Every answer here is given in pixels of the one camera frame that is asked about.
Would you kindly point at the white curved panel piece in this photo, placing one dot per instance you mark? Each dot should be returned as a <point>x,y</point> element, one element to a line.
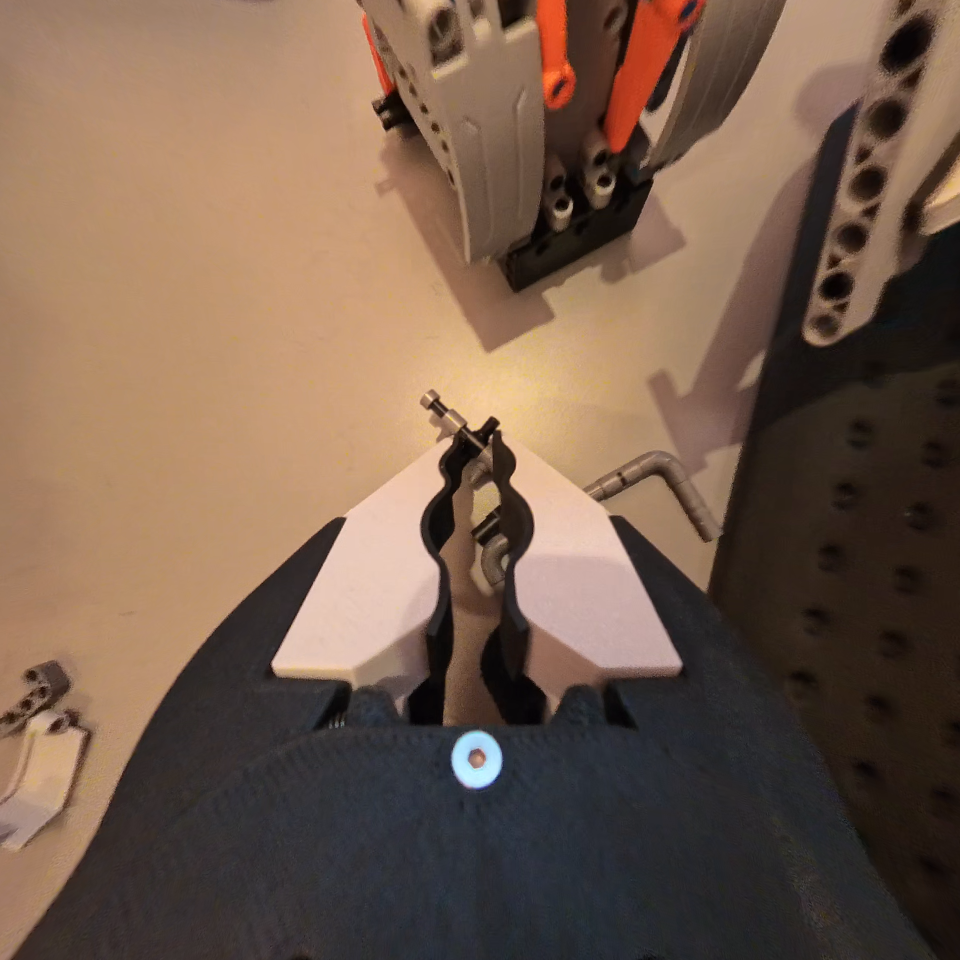
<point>45,780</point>

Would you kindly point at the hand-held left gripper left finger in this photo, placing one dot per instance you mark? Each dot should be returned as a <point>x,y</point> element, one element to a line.
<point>360,600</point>

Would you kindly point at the dark grey angled beam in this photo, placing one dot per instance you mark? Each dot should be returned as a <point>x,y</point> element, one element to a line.
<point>41,686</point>

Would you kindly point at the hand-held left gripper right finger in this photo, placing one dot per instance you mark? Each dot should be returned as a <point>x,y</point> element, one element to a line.
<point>592,600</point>

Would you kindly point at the grey axle connector piece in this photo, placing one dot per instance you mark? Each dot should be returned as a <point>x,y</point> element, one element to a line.
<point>469,439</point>

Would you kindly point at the black perforated panel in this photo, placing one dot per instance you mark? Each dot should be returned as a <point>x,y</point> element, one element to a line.
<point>847,600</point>

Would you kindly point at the grey orange brick assembly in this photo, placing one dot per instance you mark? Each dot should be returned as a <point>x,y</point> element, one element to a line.
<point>495,135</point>

